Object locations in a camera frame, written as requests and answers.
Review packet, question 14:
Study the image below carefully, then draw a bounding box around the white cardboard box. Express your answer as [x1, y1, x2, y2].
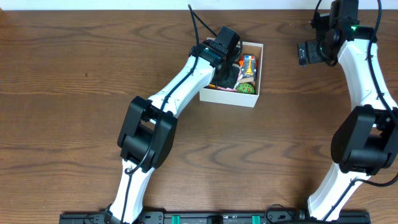
[199, 41, 264, 108]

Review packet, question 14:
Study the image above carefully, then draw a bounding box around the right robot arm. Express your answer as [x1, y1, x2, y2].
[297, 0, 397, 223]

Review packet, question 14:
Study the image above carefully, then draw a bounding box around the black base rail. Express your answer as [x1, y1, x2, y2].
[58, 207, 371, 224]

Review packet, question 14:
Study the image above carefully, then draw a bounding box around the wooden pellet drum toy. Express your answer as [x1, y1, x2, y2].
[238, 77, 255, 85]

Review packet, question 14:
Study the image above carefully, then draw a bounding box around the green patterned ball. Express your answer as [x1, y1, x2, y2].
[236, 83, 256, 95]

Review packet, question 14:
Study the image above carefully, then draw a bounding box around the orange rubber dog toy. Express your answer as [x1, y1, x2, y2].
[207, 84, 217, 90]

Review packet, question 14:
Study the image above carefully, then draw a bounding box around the pink white bunny figure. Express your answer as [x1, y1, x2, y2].
[216, 75, 242, 92]

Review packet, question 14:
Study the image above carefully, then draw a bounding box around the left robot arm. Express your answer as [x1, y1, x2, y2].
[104, 27, 243, 223]

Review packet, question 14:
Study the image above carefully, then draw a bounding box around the red grey toy truck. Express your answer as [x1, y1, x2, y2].
[239, 54, 257, 79]

